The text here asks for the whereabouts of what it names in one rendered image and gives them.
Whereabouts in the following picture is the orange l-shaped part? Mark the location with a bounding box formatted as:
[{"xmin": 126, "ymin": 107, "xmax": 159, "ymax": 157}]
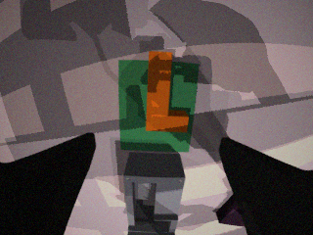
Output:
[{"xmin": 145, "ymin": 51, "xmax": 189, "ymax": 133}]

